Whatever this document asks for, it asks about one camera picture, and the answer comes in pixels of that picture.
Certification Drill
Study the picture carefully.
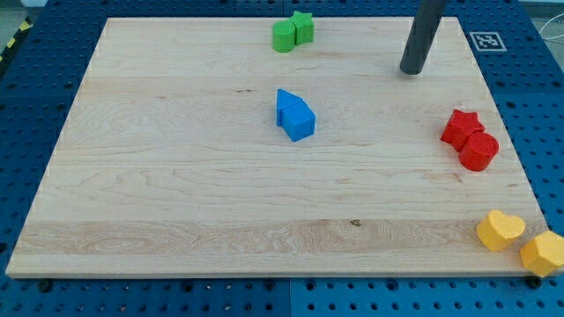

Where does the yellow heart block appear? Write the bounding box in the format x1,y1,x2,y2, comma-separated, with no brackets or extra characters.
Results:
476,210,526,252

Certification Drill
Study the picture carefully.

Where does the blue cube block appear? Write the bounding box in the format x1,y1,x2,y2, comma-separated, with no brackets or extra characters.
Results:
279,101,316,142

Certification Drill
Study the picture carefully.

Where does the blue triangle block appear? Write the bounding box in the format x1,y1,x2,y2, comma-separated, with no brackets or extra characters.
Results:
276,89,302,126

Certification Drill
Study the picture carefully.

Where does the light wooden board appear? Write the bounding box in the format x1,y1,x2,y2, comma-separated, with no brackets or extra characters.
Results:
6,18,547,279

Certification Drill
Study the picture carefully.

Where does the green cylinder block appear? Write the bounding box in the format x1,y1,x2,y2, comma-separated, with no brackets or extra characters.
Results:
272,20,295,53

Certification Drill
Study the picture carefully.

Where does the green star block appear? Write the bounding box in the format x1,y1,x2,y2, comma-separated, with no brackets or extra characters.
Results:
288,11,315,46

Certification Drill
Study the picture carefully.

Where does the red star block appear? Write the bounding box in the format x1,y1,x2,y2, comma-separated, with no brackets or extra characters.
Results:
441,109,486,151

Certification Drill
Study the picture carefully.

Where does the red cylinder block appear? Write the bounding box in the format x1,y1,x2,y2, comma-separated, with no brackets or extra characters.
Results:
458,132,499,172

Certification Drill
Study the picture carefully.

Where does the white fiducial marker tag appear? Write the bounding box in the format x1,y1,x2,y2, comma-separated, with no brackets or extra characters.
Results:
469,32,507,52

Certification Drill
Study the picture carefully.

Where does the yellow pentagon block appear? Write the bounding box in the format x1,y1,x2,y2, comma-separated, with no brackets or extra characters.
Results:
520,231,563,277

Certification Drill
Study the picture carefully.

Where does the yellow black hazard tape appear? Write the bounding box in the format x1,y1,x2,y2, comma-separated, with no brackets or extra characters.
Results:
1,16,33,64

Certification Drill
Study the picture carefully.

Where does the white cable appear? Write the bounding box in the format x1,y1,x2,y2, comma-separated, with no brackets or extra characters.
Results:
537,11,564,45

